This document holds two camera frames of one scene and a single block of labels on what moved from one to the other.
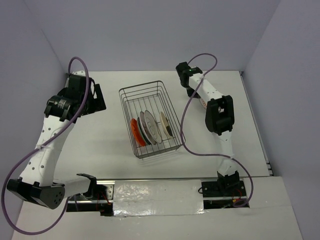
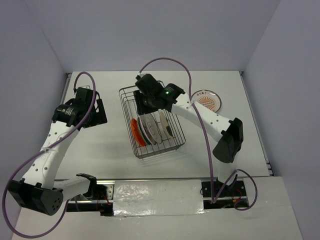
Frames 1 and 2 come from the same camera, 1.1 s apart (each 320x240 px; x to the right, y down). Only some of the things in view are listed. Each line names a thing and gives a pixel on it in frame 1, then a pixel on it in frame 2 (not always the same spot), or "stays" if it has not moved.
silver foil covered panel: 160,197 stays
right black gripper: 190,93 → 138,96
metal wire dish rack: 152,122 stays
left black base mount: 105,195 stays
